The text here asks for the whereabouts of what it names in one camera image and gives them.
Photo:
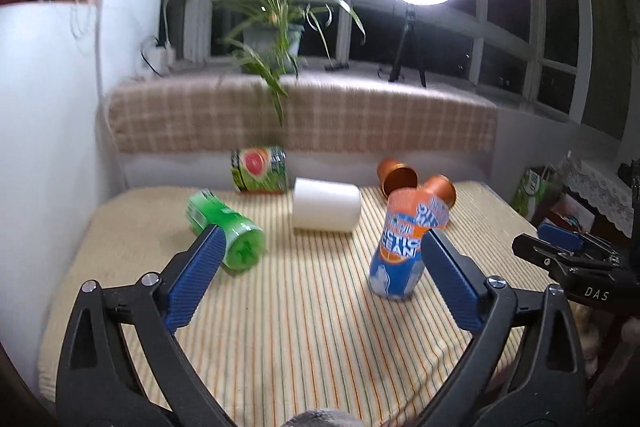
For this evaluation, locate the orange and blue printed cup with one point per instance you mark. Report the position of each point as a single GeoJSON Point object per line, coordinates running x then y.
{"type": "Point", "coordinates": [402, 247]}

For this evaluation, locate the plaid cushion backrest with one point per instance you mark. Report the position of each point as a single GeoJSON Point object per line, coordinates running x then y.
{"type": "Point", "coordinates": [350, 122]}

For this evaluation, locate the green spider plant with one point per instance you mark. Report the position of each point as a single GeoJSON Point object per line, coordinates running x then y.
{"type": "Point", "coordinates": [272, 14]}

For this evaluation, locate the watermelon print cup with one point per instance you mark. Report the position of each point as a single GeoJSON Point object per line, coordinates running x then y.
{"type": "Point", "coordinates": [260, 169]}

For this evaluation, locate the green and white bag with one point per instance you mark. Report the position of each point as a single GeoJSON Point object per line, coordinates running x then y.
{"type": "Point", "coordinates": [530, 194]}

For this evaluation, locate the striped tablecloth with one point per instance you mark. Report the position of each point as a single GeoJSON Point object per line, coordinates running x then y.
{"type": "Point", "coordinates": [305, 307]}

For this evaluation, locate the copper metal cup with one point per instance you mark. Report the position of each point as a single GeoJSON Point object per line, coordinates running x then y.
{"type": "Point", "coordinates": [442, 189]}
{"type": "Point", "coordinates": [395, 177]}

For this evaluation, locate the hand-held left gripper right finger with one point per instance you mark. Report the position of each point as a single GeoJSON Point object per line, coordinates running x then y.
{"type": "Point", "coordinates": [452, 279]}

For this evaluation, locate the green plastic cup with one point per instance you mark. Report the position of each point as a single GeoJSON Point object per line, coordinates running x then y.
{"type": "Point", "coordinates": [227, 232]}

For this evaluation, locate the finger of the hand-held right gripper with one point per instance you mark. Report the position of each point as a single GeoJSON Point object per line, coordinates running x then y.
{"type": "Point", "coordinates": [560, 234]}
{"type": "Point", "coordinates": [542, 253]}

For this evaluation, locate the grey plant pot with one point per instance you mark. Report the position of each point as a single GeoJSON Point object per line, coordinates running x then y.
{"type": "Point", "coordinates": [260, 42]}

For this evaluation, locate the white power strip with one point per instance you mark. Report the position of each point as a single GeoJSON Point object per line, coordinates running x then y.
{"type": "Point", "coordinates": [161, 57]}

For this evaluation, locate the white lace cloth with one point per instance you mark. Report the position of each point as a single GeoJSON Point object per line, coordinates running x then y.
{"type": "Point", "coordinates": [600, 192]}

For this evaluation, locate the white cup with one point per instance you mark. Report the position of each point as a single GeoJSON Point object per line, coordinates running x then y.
{"type": "Point", "coordinates": [325, 206]}

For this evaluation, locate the black tripod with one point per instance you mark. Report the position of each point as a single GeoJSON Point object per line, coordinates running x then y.
{"type": "Point", "coordinates": [407, 42]}

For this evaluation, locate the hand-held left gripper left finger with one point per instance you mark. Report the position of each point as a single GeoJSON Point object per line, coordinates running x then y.
{"type": "Point", "coordinates": [194, 279]}

